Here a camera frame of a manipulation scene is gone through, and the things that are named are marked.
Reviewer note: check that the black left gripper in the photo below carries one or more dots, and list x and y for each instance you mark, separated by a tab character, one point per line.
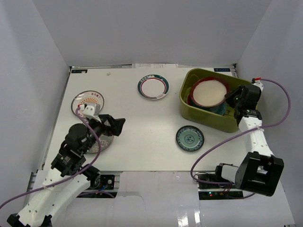
108	123

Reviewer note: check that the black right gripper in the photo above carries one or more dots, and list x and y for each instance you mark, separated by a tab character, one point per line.
229	97

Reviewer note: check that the large teal scalloped plate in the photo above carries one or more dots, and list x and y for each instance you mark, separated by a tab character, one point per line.
220	109

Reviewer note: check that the red lacquer round tray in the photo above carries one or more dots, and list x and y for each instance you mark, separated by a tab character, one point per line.
209	92

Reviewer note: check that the white plate orange sunburst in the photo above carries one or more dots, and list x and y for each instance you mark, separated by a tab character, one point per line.
85	97

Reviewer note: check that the white plate teal rim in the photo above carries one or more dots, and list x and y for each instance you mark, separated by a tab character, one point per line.
153	87

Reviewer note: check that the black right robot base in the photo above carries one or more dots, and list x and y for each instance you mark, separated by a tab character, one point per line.
220	175

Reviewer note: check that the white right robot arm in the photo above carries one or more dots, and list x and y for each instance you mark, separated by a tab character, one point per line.
260	170

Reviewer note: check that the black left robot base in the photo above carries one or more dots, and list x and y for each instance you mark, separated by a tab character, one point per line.
101	185

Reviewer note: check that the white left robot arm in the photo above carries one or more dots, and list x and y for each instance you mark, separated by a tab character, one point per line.
68	176

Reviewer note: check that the olive green plastic bin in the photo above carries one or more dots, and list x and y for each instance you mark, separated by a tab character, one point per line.
226	122

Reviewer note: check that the grey plate white pattern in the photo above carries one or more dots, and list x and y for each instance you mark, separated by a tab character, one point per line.
105	142

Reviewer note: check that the blue white patterned plate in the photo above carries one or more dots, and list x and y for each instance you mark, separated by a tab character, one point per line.
190	138

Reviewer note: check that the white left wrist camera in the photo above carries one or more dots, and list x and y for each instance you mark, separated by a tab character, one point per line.
90	111

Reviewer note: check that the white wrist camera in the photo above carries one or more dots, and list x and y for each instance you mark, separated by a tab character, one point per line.
90	111
257	82

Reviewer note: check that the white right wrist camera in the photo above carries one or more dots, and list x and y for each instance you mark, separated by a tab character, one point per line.
257	82

